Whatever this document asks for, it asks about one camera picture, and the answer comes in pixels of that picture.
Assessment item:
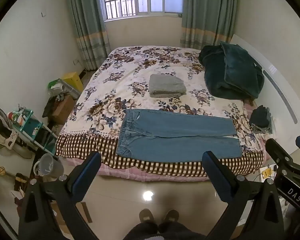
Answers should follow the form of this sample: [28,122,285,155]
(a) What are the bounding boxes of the person's right slipper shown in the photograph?
[162,209,180,225]

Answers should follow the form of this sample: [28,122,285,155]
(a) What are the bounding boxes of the teal striped curtain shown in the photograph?
[65,0,112,71]
[180,0,238,49]

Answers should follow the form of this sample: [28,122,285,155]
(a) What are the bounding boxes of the person's left slipper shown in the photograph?
[139,209,153,225]

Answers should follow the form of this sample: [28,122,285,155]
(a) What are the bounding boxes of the folded grey pants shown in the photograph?
[149,74,187,98]

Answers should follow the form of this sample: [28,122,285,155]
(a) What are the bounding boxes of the bed with floral sheet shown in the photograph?
[55,45,272,177]

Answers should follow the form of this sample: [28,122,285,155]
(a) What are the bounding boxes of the grey plastic tube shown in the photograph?
[57,79,82,98]

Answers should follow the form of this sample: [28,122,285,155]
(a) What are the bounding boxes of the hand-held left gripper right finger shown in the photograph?
[202,151,285,240]

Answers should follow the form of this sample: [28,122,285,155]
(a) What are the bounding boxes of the grey plastic bucket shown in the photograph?
[33,153,65,181]

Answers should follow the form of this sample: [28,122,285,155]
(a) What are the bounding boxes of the white standing fan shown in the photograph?
[0,106,18,151]

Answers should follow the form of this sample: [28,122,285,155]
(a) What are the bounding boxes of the white bed headboard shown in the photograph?
[230,34,300,155]

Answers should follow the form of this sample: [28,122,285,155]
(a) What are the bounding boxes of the green plastic bag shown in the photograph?
[48,79,63,91]

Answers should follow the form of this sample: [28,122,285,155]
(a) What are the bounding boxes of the dark folded clothes pile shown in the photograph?
[249,105,272,128]

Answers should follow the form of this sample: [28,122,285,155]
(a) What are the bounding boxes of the blue denim pants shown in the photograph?
[116,109,242,161]

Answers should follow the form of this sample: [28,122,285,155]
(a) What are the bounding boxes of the dark green plush blanket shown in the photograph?
[198,41,265,100]

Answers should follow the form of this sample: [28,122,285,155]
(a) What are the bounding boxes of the flat cardboard piece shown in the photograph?
[51,201,93,233]

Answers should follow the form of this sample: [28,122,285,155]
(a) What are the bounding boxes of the person's legs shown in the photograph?
[122,220,206,240]

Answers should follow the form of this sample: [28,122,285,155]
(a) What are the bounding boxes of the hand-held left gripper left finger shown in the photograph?
[18,151,102,240]

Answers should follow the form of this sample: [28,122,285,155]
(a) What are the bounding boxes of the yellow box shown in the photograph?
[61,72,84,93]

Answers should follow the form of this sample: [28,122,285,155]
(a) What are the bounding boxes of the grey fringed cloth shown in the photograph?
[252,117,274,134]

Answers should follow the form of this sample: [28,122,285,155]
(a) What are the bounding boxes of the person's slipper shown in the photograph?
[139,209,153,225]
[162,209,180,225]

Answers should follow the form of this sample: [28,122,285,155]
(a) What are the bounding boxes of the pink checked mattress pad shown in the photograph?
[62,134,272,182]

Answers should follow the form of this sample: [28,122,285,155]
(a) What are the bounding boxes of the brown cardboard box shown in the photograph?
[51,95,76,125]

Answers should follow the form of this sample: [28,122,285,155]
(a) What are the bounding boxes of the teal storage rack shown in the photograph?
[8,108,58,156]

